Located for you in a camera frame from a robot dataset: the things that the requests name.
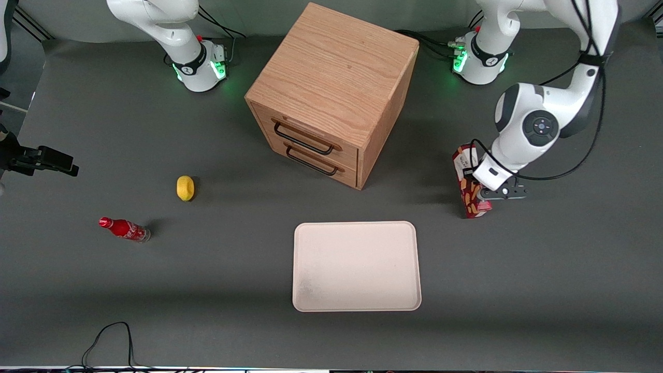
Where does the thin black looped cable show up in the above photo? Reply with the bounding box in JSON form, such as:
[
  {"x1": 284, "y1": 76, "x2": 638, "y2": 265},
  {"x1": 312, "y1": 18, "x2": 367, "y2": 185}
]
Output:
[{"x1": 82, "y1": 321, "x2": 138, "y2": 369}]

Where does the black metal rail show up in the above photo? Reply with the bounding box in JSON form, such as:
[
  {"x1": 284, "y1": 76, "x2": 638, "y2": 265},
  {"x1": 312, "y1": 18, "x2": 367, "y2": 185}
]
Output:
[{"x1": 11, "y1": 6, "x2": 55, "y2": 42}]

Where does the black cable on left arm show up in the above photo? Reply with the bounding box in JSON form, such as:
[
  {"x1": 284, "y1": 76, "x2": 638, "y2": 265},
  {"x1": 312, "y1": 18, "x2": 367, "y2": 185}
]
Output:
[{"x1": 469, "y1": 0, "x2": 608, "y2": 182}]

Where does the wooden drawer cabinet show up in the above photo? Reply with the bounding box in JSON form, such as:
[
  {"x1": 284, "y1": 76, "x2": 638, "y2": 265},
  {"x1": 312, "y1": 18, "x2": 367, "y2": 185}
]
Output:
[{"x1": 244, "y1": 2, "x2": 420, "y2": 191}]

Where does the dark grey table mat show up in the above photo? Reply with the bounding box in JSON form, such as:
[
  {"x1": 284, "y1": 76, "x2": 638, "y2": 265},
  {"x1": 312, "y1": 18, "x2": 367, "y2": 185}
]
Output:
[{"x1": 0, "y1": 20, "x2": 663, "y2": 369}]

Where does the black cable at right arm base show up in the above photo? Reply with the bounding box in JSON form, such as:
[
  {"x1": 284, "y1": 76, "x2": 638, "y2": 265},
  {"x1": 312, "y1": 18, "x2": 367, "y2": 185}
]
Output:
[{"x1": 197, "y1": 5, "x2": 248, "y2": 65}]

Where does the black cable bundle at left arm base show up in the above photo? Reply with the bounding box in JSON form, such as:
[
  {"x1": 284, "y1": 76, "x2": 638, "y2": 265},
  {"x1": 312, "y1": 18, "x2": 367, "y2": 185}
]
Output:
[{"x1": 395, "y1": 28, "x2": 467, "y2": 59}]

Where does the wooden drawer with long handle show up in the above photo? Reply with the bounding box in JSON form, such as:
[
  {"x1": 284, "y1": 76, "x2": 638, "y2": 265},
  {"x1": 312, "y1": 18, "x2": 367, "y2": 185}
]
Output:
[{"x1": 257, "y1": 106, "x2": 359, "y2": 169}]

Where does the short black drawer handle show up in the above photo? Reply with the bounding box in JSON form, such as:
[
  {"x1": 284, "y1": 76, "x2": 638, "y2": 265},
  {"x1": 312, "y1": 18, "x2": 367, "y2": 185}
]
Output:
[{"x1": 285, "y1": 144, "x2": 346, "y2": 177}]

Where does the red cookie box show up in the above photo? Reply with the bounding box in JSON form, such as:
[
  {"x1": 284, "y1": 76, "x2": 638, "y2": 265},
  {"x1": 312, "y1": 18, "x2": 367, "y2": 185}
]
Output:
[{"x1": 452, "y1": 144, "x2": 493, "y2": 219}]

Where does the wooden drawer with short handle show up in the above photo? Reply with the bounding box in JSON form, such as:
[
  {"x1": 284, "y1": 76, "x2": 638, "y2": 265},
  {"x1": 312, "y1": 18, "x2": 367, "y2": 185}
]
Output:
[{"x1": 269, "y1": 134, "x2": 359, "y2": 188}]

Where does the white rectangular tray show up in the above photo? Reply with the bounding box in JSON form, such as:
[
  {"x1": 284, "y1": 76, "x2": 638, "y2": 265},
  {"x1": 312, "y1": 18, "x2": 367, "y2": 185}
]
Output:
[{"x1": 292, "y1": 221, "x2": 422, "y2": 312}]

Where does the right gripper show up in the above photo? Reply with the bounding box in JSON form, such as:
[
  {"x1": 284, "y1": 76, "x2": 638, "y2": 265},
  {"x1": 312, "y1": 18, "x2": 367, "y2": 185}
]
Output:
[{"x1": 0, "y1": 123, "x2": 79, "y2": 177}]

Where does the long black drawer handle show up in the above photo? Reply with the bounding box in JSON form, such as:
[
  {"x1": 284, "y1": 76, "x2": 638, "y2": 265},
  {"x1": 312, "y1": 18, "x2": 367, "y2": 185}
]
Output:
[{"x1": 272, "y1": 119, "x2": 343, "y2": 156}]

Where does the red cola bottle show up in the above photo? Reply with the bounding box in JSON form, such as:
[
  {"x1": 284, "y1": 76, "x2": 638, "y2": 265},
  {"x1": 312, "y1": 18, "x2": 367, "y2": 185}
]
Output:
[{"x1": 98, "y1": 217, "x2": 151, "y2": 243}]

